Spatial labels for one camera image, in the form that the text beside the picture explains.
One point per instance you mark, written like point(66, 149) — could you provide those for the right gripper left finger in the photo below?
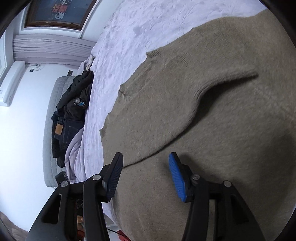
point(111, 177)

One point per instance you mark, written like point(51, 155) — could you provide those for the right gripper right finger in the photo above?
point(183, 178)

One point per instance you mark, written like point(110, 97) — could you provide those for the olive brown knit sweater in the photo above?
point(222, 97)

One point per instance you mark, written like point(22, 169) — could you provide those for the red box on floor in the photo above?
point(122, 236)

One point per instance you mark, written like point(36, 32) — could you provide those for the dark blue jeans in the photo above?
point(63, 131)

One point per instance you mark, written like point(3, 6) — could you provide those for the black jacket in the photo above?
point(75, 101)

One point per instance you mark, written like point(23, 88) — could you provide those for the grey quilted headboard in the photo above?
point(50, 167)

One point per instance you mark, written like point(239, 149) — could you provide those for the grey pleated curtain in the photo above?
point(51, 49)

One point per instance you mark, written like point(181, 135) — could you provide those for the white air conditioner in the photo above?
point(11, 82)

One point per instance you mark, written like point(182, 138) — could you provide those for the lavender fluffy bed blanket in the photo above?
point(135, 28)

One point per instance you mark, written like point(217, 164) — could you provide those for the dark framed window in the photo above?
point(69, 14)

